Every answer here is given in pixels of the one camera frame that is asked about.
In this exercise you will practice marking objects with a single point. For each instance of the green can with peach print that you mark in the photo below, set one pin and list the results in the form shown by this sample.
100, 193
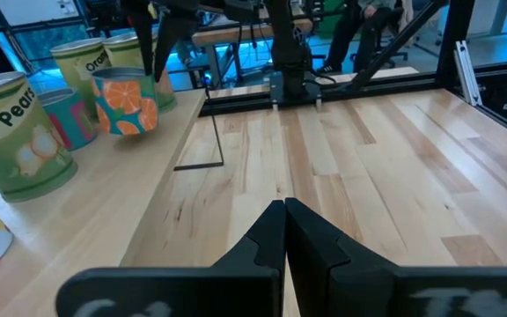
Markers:
123, 50

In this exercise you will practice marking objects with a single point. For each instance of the green cabinet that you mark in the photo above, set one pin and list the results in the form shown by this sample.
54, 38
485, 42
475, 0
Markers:
326, 22

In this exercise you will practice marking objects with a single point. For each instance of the wooden shelf with black frame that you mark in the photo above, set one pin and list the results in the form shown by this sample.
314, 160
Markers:
104, 198

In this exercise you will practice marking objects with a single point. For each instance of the teal can with pink letters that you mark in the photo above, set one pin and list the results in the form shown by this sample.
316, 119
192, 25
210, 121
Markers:
68, 123

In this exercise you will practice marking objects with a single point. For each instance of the wooden workbench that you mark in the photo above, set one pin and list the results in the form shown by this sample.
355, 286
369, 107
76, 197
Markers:
218, 37

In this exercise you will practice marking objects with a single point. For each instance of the person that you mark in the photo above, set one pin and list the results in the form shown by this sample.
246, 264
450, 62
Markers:
346, 26

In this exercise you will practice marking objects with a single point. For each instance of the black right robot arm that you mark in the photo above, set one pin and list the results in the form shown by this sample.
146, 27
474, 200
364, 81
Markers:
286, 48

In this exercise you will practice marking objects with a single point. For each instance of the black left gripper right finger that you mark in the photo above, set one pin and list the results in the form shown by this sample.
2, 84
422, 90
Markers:
368, 290

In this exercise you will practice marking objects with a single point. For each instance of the white board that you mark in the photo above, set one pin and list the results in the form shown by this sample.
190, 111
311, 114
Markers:
29, 11

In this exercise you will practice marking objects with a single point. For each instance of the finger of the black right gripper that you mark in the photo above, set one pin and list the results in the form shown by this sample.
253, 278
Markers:
143, 31
174, 31

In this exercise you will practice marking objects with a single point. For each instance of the teal can with orange slices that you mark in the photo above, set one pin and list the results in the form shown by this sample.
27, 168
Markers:
123, 105

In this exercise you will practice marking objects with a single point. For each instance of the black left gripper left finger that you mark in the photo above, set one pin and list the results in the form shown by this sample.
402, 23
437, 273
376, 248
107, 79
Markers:
192, 290

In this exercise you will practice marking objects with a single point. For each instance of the silver aluminium bracket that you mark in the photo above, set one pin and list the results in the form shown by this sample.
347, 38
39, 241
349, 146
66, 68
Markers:
468, 75

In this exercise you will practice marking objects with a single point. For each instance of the green Pears can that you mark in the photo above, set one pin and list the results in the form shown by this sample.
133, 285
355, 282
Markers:
16, 141

